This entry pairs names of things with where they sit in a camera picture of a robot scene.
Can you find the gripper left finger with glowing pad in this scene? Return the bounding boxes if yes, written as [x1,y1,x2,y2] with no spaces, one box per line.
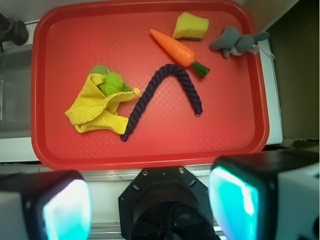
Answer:
[0,170,93,240]

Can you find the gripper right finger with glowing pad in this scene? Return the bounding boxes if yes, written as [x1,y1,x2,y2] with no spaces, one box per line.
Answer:
[208,149,320,240]

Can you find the orange toy carrot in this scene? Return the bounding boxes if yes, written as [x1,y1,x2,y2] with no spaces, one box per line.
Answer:
[149,29,210,78]

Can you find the yellow cloth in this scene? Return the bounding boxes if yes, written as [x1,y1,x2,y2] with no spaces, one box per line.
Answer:
[64,73,141,135]

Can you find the red plastic tray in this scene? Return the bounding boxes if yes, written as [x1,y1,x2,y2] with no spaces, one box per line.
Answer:
[31,0,269,171]

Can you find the green fuzzy toy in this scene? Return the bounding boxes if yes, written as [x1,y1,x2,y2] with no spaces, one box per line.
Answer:
[90,65,132,97]

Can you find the grey plush mouse toy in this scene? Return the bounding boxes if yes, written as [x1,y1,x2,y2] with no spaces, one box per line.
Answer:
[209,25,270,59]

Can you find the dark object at top left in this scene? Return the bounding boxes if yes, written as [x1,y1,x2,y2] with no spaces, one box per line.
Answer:
[0,13,29,54]

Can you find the yellow sponge piece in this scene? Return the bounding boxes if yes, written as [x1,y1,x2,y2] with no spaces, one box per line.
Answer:
[172,12,210,40]

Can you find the black octagonal mount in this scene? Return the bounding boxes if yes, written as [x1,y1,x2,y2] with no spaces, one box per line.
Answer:
[118,166,220,240]

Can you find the dark purple rope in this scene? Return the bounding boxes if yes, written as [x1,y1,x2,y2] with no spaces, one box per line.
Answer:
[119,63,204,142]

